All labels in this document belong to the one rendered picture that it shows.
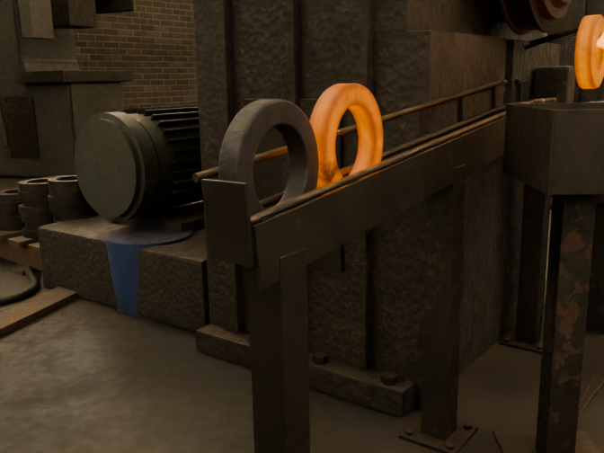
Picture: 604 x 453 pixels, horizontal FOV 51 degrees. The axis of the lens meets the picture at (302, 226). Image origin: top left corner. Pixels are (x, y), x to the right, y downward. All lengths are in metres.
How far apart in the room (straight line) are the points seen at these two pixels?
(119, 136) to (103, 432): 1.02
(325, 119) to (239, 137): 0.18
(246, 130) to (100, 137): 1.53
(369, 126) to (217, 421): 0.83
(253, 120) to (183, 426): 0.93
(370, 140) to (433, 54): 0.41
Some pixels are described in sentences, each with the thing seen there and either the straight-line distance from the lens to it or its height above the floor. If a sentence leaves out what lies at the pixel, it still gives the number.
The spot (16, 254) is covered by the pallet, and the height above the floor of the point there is 0.06.
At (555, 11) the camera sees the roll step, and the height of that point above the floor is 0.93.
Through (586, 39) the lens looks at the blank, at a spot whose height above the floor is 0.84.
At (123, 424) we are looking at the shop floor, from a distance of 1.61.
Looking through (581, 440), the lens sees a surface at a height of 0.01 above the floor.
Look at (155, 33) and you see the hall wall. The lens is 8.79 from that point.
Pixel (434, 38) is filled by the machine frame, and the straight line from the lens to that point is 1.43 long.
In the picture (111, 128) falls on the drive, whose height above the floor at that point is 0.63.
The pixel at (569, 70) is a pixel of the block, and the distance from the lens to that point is 2.02.
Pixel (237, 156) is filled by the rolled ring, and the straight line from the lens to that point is 0.79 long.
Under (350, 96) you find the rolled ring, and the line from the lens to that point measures 0.99.
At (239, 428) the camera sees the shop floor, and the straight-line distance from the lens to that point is 1.54.
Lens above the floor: 0.77
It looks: 13 degrees down
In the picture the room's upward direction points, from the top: 1 degrees counter-clockwise
